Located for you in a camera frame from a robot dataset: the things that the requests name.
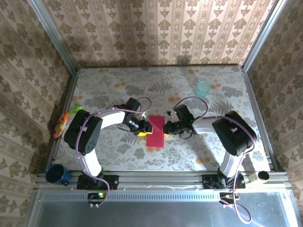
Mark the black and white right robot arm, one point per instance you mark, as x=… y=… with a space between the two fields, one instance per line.
x=234 y=134

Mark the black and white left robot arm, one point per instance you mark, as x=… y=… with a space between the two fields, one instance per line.
x=82 y=134

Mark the teal translucent plastic cup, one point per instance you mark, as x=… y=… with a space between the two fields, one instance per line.
x=202 y=91

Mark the small green plastic object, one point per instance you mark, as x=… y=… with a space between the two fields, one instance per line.
x=77 y=108

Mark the orange snack packet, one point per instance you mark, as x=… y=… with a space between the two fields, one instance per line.
x=60 y=126

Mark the small connector board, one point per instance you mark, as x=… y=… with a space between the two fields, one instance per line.
x=228 y=197
x=95 y=197

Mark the grey vented metal panel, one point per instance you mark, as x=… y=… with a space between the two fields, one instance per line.
x=154 y=212

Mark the small pale block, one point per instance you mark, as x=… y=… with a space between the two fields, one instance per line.
x=252 y=177

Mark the dark blue mug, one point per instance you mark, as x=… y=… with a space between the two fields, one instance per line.
x=55 y=175

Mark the small black cylinder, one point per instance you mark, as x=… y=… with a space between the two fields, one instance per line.
x=263 y=175

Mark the aluminium table rail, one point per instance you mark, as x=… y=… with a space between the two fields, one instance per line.
x=161 y=178

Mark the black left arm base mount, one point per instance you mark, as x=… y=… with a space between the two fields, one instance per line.
x=111 y=182

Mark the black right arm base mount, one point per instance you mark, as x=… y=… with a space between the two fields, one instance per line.
x=209 y=182

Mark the aluminium side rail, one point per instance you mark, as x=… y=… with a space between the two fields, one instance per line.
x=71 y=89
x=251 y=94

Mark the aluminium corner post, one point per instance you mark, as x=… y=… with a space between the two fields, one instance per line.
x=54 y=35
x=262 y=35

